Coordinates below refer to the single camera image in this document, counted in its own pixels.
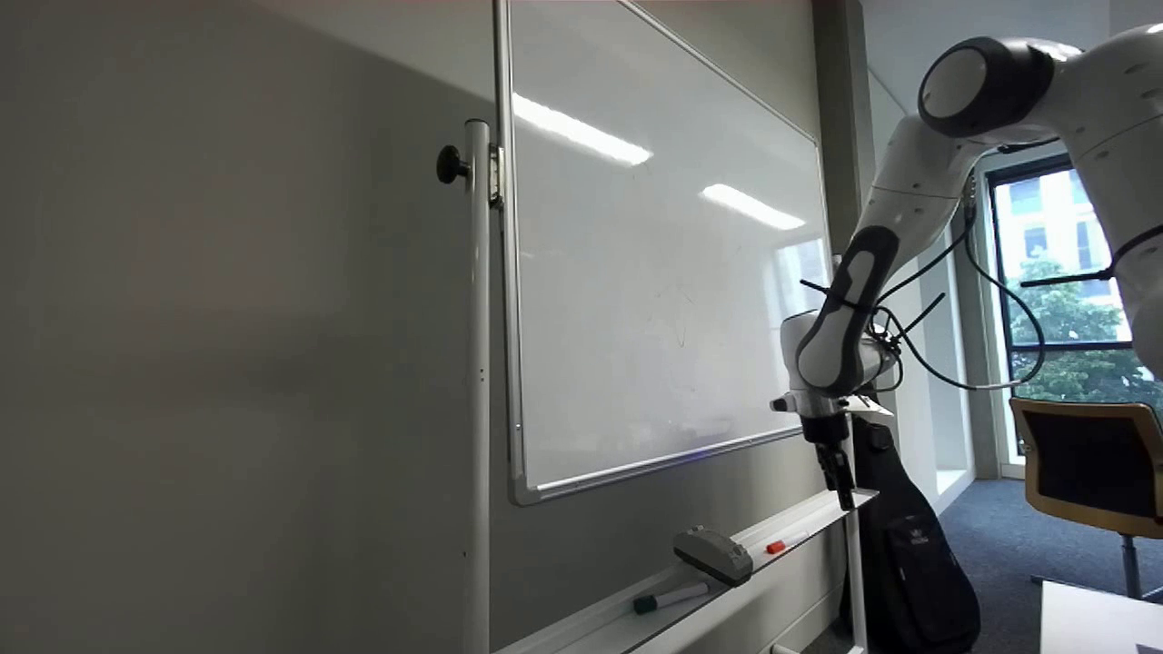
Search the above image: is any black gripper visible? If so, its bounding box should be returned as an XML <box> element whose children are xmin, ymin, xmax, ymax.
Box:
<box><xmin>796</xmin><ymin>412</ymin><xmax>862</xmax><ymax>507</ymax></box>

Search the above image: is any orange capped white marker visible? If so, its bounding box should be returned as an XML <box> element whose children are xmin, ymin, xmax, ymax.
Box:
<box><xmin>738</xmin><ymin>538</ymin><xmax>793</xmax><ymax>575</ymax></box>

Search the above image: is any white whiteboard tray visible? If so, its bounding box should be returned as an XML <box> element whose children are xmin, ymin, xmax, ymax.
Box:
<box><xmin>495</xmin><ymin>488</ymin><xmax>883</xmax><ymax>654</ymax></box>

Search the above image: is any black bag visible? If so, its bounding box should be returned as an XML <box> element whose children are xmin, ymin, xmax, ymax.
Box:
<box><xmin>847</xmin><ymin>413</ymin><xmax>986</xmax><ymax>654</ymax></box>

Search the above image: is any grey whiteboard eraser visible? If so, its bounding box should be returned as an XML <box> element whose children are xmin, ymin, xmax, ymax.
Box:
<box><xmin>670</xmin><ymin>519</ymin><xmax>761</xmax><ymax>588</ymax></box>

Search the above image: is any wooden black chair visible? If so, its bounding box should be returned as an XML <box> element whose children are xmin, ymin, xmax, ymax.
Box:
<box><xmin>1009</xmin><ymin>397</ymin><xmax>1163</xmax><ymax>598</ymax></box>

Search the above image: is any large whiteboard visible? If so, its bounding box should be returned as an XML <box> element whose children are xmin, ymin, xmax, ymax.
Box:
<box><xmin>497</xmin><ymin>0</ymin><xmax>842</xmax><ymax>507</ymax></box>

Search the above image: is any bright window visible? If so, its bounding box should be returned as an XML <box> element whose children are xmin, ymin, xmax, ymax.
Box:
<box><xmin>981</xmin><ymin>151</ymin><xmax>1163</xmax><ymax>481</ymax></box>

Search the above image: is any white side table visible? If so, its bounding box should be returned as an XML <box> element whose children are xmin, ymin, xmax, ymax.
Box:
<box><xmin>1028</xmin><ymin>575</ymin><xmax>1163</xmax><ymax>654</ymax></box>

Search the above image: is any white metal whiteboard stand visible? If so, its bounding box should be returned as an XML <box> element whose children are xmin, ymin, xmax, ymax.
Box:
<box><xmin>460</xmin><ymin>0</ymin><xmax>512</xmax><ymax>654</ymax></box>

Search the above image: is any black stand knob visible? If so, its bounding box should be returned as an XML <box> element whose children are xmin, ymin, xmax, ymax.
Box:
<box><xmin>434</xmin><ymin>140</ymin><xmax>477</xmax><ymax>188</ymax></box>

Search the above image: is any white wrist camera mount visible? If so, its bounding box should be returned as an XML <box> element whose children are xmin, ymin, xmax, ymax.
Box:
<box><xmin>833</xmin><ymin>390</ymin><xmax>900</xmax><ymax>429</ymax></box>

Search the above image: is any thin black looped cable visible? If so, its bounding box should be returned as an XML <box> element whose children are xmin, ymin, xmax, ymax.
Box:
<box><xmin>796</xmin><ymin>234</ymin><xmax>973</xmax><ymax>366</ymax></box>

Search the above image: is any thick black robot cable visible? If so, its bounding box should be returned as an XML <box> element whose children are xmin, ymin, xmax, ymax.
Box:
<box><xmin>888</xmin><ymin>203</ymin><xmax>1055</xmax><ymax>401</ymax></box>

